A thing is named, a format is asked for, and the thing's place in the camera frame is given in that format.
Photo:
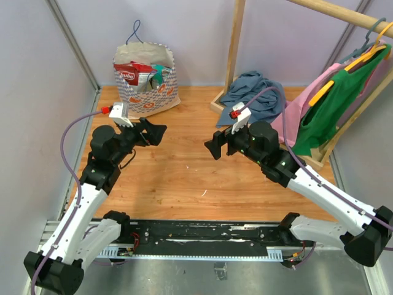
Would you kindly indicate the blue checkered paper bag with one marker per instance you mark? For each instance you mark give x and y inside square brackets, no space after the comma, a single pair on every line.
[153,101]

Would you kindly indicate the grey hanger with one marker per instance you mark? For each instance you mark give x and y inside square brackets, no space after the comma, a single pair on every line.
[367,44]

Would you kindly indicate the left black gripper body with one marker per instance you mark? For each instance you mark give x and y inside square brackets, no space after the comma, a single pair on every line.
[128,138]

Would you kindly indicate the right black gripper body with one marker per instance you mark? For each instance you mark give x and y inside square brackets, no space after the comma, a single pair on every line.
[239,141]

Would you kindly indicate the pink shirt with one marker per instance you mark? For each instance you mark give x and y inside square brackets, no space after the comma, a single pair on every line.
[297,109]

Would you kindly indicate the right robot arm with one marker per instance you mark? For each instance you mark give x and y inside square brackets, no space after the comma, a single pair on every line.
[361,230]

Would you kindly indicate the green tank top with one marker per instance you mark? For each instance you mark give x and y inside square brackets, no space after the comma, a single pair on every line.
[319,123]

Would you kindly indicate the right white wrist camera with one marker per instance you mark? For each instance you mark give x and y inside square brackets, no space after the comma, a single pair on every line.
[240,114]

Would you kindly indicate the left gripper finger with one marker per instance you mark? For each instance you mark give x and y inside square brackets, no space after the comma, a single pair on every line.
[146,131]
[156,134]

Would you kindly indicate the wooden clothes rack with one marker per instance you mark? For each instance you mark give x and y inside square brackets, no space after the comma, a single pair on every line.
[321,154]

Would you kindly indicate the teal snack packet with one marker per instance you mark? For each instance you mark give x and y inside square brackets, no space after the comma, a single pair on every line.
[160,74]

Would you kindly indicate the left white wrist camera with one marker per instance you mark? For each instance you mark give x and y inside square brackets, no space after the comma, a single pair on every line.
[118,112]

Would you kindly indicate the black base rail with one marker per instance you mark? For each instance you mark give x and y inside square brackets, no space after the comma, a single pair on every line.
[206,241]

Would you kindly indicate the yellow hanger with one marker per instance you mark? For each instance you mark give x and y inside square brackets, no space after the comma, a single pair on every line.
[362,59]

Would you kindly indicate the red chips bag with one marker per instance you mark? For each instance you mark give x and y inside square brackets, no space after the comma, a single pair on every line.
[136,75]

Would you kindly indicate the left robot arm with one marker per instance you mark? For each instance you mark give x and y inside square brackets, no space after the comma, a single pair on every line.
[59,266]

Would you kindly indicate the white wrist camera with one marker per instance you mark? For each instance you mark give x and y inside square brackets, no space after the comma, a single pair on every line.
[240,114]
[118,112]

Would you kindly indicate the blue crumpled cloth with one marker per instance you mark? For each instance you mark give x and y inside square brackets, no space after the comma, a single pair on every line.
[266,107]

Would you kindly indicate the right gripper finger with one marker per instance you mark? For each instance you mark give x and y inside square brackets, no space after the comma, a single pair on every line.
[214,148]
[220,138]

